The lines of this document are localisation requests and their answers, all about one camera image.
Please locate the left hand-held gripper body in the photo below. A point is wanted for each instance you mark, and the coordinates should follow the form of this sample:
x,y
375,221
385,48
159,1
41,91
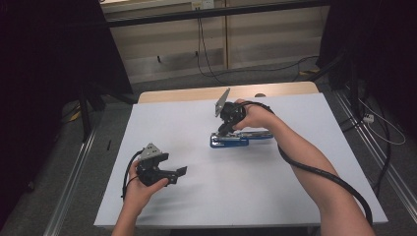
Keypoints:
x,y
150,170

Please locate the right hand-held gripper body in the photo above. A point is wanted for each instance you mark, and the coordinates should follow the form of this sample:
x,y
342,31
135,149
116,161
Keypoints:
x,y
234,113

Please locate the blue stapler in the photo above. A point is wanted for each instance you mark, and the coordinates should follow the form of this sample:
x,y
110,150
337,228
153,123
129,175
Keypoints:
x,y
229,141

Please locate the person's right hand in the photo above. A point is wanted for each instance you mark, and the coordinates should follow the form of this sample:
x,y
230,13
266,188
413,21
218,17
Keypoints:
x,y
257,117

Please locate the person's left hand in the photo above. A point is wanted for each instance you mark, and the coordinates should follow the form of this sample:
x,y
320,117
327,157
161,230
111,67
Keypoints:
x,y
139,196

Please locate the wooden table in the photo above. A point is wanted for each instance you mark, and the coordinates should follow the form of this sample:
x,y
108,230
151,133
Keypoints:
x,y
196,93

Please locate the small black floor piece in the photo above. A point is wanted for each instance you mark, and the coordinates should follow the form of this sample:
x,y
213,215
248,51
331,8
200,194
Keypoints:
x,y
108,145

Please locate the white table cover sheet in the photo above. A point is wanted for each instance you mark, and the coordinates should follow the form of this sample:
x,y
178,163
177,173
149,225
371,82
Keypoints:
x,y
229,190

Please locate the yellow floor tape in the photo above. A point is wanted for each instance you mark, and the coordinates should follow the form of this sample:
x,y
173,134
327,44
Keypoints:
x,y
75,115
309,70

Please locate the black stand legs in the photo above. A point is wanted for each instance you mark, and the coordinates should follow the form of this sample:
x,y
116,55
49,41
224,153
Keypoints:
x,y
86,111
341,70

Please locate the black horizontal bar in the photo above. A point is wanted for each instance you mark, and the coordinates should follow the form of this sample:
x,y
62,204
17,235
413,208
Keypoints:
x,y
209,13

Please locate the white power strip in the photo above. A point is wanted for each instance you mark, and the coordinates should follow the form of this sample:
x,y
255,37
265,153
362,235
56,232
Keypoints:
x,y
369,118

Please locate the black curtain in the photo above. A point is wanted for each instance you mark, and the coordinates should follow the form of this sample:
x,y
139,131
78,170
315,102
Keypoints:
x,y
377,49
39,65

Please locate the aluminium floor rail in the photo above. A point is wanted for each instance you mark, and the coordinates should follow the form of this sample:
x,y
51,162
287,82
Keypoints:
x,y
377,147
70,183

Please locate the white wall socket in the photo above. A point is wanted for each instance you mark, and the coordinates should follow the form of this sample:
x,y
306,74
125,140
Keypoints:
x,y
203,4

